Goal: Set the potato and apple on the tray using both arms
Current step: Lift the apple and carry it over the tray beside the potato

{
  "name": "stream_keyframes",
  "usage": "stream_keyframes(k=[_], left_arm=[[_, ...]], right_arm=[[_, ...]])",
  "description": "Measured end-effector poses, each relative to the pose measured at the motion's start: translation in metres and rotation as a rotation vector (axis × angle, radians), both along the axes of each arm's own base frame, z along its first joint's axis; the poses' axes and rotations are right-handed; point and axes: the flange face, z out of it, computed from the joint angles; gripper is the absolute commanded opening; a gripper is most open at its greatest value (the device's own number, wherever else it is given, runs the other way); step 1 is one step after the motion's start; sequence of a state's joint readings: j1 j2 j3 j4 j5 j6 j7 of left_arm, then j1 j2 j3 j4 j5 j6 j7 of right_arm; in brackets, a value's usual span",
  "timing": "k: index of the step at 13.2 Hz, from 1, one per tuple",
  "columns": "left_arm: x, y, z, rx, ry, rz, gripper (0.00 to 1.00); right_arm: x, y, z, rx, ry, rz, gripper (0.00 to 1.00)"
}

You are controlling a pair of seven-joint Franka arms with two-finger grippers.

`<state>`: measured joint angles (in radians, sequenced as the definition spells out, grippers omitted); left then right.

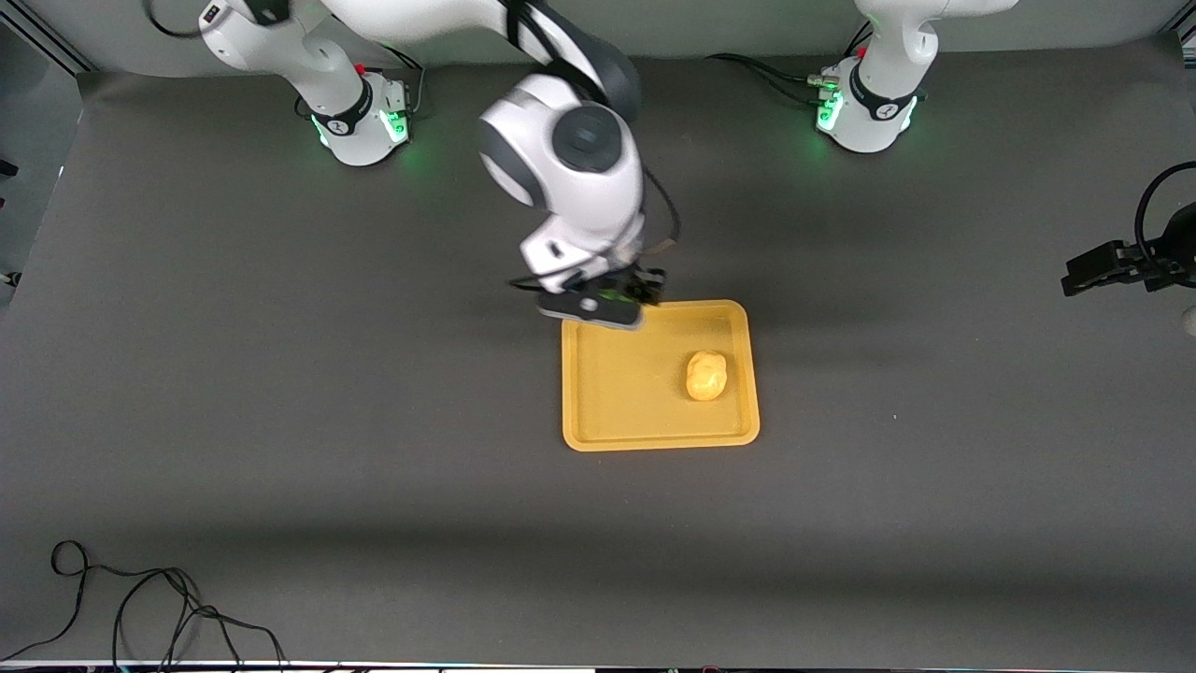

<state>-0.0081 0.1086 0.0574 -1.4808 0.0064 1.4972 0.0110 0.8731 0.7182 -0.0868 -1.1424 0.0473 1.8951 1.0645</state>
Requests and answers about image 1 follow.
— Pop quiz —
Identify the yellow potato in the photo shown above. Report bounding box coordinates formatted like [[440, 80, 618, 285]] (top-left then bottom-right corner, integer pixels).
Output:
[[685, 350, 730, 403]]

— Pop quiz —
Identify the yellow plastic tray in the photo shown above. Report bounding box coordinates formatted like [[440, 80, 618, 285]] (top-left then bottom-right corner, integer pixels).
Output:
[[561, 299, 761, 452]]

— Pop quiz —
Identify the dark grey table mat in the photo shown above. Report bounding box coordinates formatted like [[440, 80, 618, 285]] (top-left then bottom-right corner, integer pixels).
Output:
[[0, 33, 1196, 669]]

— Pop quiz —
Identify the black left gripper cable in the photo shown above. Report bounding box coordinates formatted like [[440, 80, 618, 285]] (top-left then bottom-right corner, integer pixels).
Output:
[[1134, 161, 1196, 274]]

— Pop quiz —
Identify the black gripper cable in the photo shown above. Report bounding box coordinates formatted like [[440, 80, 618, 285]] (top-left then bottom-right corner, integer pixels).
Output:
[[1134, 161, 1196, 274], [643, 168, 682, 261]]

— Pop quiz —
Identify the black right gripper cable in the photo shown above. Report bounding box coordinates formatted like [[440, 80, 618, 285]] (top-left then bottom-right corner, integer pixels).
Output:
[[643, 168, 682, 261]]

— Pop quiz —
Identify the black left arm base cable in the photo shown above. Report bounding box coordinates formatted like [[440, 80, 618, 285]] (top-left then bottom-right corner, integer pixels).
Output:
[[705, 51, 842, 106]]

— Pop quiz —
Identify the black arm base cable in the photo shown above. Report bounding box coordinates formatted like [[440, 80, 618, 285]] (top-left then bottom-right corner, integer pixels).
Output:
[[705, 51, 842, 106], [378, 42, 426, 118]]

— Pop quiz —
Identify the black right arm base cable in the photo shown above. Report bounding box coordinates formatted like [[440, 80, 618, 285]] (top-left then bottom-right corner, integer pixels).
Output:
[[378, 42, 426, 118]]

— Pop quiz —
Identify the thin black loose cable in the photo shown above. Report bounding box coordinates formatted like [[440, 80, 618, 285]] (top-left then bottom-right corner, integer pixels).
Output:
[[0, 540, 286, 670]]

